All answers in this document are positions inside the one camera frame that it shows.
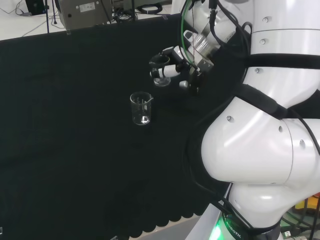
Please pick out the black table cloth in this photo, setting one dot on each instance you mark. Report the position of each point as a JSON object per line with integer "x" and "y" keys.
{"x": 75, "y": 137}

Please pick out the yellow stop button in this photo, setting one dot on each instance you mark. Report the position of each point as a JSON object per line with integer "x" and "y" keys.
{"x": 308, "y": 203}

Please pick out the grey metal cabinet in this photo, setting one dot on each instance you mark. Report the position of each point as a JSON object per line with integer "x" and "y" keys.
{"x": 82, "y": 15}

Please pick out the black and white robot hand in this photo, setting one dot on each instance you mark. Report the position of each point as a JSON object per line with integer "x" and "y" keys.
{"x": 192, "y": 70}

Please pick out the clear glass beaker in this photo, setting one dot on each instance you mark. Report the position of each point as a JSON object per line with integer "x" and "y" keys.
{"x": 140, "y": 111}
{"x": 162, "y": 82}

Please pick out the black tripod pole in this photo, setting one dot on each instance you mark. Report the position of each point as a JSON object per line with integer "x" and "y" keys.
{"x": 134, "y": 11}

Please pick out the black tripod leg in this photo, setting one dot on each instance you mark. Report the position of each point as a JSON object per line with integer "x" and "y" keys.
{"x": 47, "y": 20}
{"x": 107, "y": 12}

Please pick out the black computer tower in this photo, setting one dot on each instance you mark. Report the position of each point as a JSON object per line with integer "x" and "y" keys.
{"x": 35, "y": 6}

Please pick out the clear plastic cloth clip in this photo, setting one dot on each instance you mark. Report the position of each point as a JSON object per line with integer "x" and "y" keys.
{"x": 68, "y": 32}
{"x": 165, "y": 17}

